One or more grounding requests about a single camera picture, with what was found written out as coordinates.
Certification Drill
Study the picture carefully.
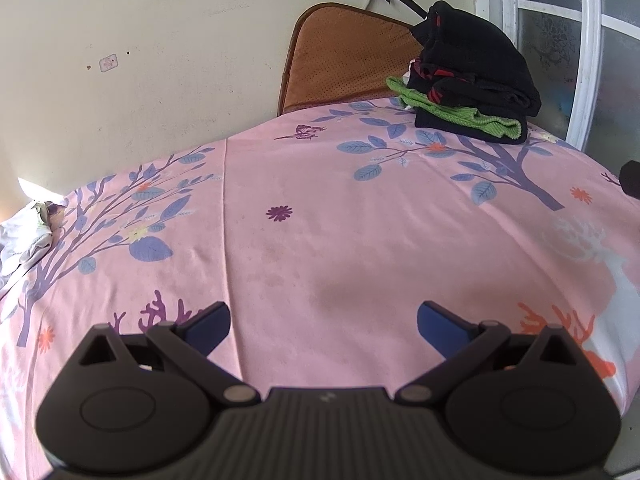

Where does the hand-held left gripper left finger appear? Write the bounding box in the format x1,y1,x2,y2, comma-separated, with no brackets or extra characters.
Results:
67,301,262,407

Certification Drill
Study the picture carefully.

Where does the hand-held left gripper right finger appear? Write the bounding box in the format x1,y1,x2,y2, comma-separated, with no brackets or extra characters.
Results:
394,301,586,405

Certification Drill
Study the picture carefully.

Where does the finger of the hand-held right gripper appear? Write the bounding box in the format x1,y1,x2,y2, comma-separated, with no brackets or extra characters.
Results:
619,160,640,194

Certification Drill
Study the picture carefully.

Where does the dark garment with red zigzag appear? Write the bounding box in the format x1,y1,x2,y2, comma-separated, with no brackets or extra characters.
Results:
407,1,543,118

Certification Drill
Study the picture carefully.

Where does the pink floral bedsheet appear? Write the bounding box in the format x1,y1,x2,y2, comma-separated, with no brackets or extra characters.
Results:
0,95,640,480

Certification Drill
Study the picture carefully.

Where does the folded dark garment green trim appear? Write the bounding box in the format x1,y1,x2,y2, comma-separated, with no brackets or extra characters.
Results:
386,76,527,146

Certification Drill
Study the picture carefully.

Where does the white crumpled cloth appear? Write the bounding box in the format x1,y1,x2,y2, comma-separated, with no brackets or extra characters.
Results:
0,200,67,291

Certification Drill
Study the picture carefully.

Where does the brown cushion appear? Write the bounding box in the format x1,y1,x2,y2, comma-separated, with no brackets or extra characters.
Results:
277,2,426,117

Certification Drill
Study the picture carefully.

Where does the white window frame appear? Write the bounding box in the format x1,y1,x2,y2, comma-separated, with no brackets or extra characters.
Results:
472,0,640,153

